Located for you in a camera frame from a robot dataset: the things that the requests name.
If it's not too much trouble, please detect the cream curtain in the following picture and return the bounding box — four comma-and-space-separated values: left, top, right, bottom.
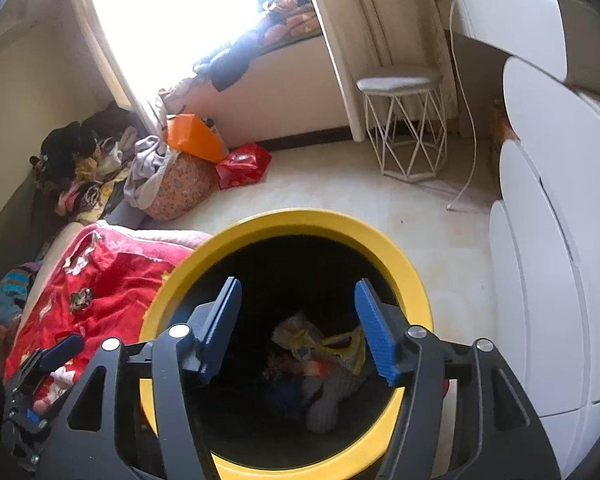
70, 0, 168, 136
302, 0, 461, 142

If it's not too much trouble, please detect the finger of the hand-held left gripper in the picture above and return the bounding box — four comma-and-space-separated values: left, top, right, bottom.
41, 335, 85, 371

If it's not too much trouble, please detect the dark navy jacket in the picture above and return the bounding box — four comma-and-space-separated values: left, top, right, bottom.
192, 27, 276, 93

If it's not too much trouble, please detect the orange patterned blanket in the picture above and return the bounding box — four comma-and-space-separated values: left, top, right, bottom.
257, 0, 323, 43

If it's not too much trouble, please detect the pile of clothes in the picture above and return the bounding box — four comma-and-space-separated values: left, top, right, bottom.
29, 102, 146, 226

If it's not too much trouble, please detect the white window seat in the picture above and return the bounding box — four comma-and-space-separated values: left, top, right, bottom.
160, 30, 353, 153

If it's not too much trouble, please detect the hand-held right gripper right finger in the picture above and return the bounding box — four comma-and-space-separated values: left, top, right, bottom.
354, 278, 562, 480

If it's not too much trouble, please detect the orange bag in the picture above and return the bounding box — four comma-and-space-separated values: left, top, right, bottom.
165, 113, 228, 163

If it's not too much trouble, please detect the colourful knitted cloth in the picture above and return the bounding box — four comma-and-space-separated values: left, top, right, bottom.
0, 262, 43, 331

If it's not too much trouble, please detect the window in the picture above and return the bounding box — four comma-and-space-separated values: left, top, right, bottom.
82, 0, 311, 91

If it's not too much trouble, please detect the white cable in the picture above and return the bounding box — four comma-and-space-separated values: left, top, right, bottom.
446, 7, 478, 212

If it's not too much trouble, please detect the white wire stool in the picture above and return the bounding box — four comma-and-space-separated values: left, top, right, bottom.
356, 63, 451, 183

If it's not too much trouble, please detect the yellow wrapper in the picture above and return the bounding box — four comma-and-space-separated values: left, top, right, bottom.
320, 330, 366, 373

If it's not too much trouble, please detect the pale lavender garment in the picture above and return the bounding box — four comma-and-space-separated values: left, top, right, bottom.
124, 135, 178, 208

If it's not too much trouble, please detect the clear plastic wrapper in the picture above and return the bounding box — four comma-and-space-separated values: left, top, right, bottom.
272, 312, 322, 361

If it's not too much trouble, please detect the red plastic bag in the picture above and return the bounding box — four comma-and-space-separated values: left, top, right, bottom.
216, 142, 272, 191

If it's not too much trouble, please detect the red floral blanket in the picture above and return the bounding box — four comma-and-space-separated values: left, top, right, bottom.
4, 222, 201, 411

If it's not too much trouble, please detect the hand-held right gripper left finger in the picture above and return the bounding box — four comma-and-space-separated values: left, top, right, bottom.
34, 276, 244, 480

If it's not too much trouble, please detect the yellow-rimmed black trash bin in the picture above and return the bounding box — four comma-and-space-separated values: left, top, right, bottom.
139, 209, 435, 480

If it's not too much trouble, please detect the white cabinet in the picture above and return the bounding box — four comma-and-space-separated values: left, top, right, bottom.
450, 0, 600, 418

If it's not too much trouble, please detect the floral laundry basket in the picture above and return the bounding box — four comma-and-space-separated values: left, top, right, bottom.
142, 152, 218, 221

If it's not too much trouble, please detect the dark green headboard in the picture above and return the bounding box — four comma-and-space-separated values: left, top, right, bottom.
0, 170, 66, 291

